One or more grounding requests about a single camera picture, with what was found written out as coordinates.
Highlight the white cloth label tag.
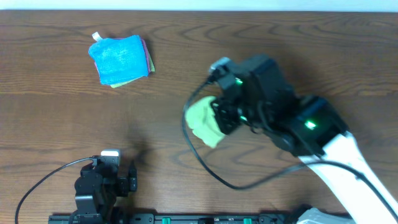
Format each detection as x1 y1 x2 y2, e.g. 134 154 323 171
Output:
92 32 103 42

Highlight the black right camera cable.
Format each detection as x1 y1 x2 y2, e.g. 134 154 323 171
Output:
181 76 398 215

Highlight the black left camera cable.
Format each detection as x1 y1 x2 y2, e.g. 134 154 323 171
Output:
14 157 98 224

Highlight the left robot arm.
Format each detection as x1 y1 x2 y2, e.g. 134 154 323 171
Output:
68 156 137 224

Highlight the light green microfiber cloth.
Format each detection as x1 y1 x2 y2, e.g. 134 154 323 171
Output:
185 96 225 149

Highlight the black camera cable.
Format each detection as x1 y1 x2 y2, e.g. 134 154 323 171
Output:
14 157 98 224
181 76 398 215

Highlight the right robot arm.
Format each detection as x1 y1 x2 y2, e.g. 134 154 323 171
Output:
209 55 397 223

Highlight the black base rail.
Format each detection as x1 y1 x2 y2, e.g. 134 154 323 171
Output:
47 212 299 224

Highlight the folded blue microfiber cloth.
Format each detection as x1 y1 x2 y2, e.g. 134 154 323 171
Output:
88 32 150 87

